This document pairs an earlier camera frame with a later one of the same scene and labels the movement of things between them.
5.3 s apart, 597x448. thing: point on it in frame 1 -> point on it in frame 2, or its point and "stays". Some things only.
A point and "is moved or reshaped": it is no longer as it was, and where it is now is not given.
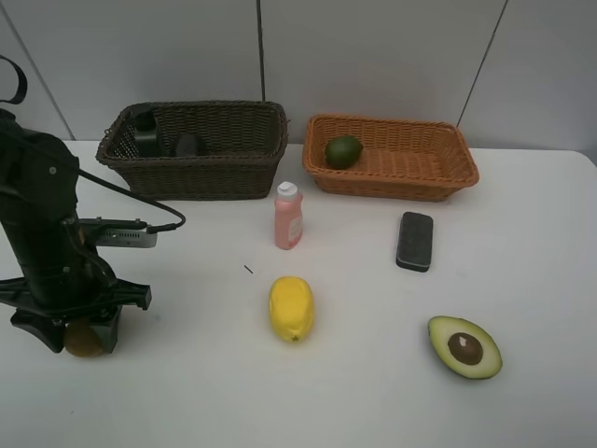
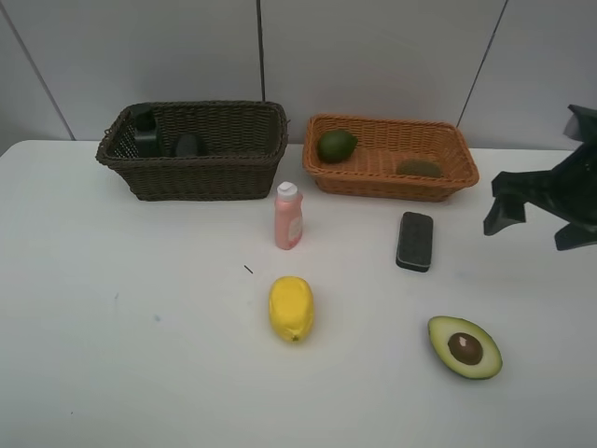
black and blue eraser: [415, 241] stays
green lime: [343, 152] is moved or reshaped
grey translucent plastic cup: [187, 145] stays
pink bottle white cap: [287, 216] stays
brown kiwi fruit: [80, 340] -> [423, 167]
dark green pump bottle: [145, 137] stays
